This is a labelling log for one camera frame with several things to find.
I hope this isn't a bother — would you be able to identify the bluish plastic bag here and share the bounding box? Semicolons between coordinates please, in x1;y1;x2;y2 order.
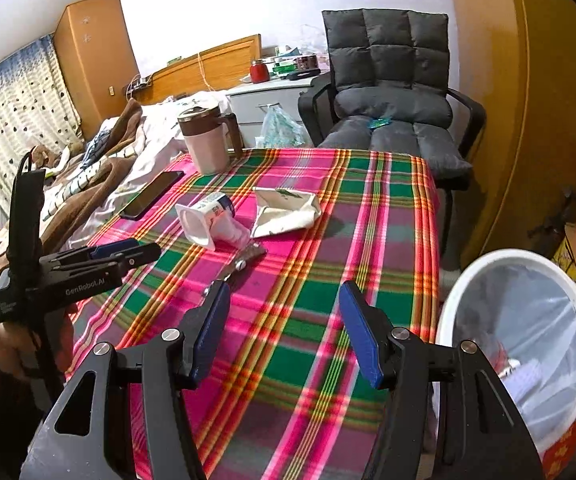
255;104;309;150

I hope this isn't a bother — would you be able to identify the wooden headboard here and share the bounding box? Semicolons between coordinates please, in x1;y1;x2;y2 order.
133;34;263;106

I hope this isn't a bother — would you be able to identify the grey padded chair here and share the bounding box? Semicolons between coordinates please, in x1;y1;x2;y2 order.
298;8;487;193

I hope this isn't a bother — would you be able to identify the person's left hand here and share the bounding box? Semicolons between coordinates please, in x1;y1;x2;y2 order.
0;310;76;381

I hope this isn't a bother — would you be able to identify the patterned curtain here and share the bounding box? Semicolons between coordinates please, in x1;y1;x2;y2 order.
0;35;86;221

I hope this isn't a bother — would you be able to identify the silver foil wrapper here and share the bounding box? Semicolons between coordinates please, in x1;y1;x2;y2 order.
207;241;269;297

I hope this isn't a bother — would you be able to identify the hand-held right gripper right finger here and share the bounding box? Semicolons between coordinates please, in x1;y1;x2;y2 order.
339;280;543;480

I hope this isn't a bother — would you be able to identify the pink patterned snack bag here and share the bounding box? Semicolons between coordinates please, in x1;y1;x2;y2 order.
482;332;518;376

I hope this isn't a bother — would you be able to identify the black smartphone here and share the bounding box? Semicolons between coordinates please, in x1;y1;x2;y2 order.
119;170;185;221

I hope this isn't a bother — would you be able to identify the orange wooden cabinet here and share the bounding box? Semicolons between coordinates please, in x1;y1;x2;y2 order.
53;0;141;138

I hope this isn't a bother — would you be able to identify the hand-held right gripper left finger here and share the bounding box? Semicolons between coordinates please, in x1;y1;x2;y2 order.
18;282;232;480

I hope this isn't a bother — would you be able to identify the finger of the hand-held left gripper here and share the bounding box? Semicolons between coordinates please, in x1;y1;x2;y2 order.
64;243;162;281
48;240;140;266

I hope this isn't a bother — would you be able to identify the white nightstand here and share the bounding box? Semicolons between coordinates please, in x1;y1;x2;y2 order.
225;72;329;148

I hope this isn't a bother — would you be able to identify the red bag with gold print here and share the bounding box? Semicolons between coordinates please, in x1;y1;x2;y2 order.
542;405;576;480

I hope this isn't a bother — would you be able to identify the tall wooden wardrobe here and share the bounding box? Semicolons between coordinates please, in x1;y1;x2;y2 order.
442;0;533;261

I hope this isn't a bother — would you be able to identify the white duvet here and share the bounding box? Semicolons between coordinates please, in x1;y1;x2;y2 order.
40;91;233;231

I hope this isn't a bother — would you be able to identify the pink green plaid tablecloth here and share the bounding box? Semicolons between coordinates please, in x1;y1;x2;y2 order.
65;147;441;480

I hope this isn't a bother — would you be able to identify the brown blanket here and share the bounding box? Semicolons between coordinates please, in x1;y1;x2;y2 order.
0;97;144;281

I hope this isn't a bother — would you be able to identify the white trash bin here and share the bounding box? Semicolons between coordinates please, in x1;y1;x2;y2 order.
435;249;576;456

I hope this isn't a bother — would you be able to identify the pink mug with brown lid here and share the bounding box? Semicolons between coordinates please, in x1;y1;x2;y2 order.
177;105;245;176

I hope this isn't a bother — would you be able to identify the white pouch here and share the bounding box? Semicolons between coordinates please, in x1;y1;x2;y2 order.
250;186;322;239

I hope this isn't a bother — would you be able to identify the white yogurt cup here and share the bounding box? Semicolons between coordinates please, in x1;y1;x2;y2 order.
175;192;253;252

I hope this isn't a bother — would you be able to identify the clear bin liner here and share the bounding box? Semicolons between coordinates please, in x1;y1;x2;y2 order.
448;260;576;441

